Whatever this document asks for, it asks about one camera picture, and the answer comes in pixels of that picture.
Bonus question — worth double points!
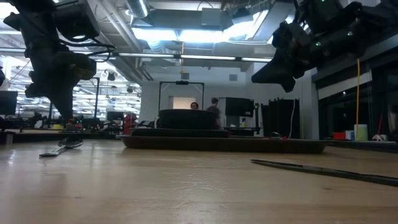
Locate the metal knife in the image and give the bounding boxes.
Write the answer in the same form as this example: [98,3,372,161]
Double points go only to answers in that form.
[251,159,398,187]

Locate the black curtain panels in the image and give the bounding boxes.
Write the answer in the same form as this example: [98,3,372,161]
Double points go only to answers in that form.
[261,98,301,139]

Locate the black wall monitor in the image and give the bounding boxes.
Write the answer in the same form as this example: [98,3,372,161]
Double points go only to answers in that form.
[225,97,255,118]

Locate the brown plastic tray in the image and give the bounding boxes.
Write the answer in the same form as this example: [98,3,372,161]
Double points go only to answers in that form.
[116,134,330,154]

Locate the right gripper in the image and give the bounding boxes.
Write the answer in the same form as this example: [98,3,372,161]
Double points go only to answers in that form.
[251,21,349,93]

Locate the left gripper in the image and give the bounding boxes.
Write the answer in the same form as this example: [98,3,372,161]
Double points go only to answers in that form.
[24,40,97,123]

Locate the metal spoon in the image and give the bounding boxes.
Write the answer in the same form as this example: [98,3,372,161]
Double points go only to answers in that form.
[39,138,84,158]

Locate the black desk monitor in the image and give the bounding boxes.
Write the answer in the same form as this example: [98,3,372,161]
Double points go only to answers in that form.
[0,90,19,116]

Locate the pale green container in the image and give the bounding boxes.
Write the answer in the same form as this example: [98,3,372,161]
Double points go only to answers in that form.
[353,124,368,142]

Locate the ceiling light strip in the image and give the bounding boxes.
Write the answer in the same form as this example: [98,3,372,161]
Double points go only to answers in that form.
[118,52,274,62]

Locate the black bowl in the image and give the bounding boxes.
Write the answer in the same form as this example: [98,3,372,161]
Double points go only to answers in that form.
[157,108,220,131]

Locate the yellow hanging cord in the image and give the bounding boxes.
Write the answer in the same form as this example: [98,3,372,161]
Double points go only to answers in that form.
[355,58,361,141]

